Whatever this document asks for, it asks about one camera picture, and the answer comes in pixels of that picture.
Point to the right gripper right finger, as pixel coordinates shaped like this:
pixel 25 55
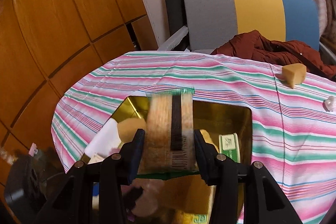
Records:
pixel 264 200

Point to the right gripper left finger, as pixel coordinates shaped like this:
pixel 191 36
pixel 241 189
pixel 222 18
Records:
pixel 92 192

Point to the green white small box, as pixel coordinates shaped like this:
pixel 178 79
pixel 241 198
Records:
pixel 229 146

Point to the white plastic ball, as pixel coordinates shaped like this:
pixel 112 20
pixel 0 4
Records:
pixel 330 104

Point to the white rectangular block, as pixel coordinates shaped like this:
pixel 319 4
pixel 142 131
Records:
pixel 105 142

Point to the tan tall sponge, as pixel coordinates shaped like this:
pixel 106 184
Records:
pixel 128 128

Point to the green edged snack packet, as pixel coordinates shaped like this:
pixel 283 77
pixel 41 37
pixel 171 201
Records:
pixel 181 217

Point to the yellow plush toy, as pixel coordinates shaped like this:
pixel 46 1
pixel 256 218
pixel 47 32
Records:
pixel 207 138

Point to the striped pink green tablecloth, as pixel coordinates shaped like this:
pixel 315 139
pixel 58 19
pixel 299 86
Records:
pixel 293 135

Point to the gold metal tin box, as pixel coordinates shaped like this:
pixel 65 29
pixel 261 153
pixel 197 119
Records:
pixel 217 119

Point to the dark red cloth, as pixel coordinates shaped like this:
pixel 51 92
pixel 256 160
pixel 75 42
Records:
pixel 253 46

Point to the wooden wardrobe panels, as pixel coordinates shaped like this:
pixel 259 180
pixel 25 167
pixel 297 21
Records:
pixel 47 46

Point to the grey yellow blue chair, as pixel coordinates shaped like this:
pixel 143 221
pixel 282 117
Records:
pixel 211 23

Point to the black foam roll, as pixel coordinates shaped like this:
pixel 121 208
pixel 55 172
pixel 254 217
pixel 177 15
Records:
pixel 175 15

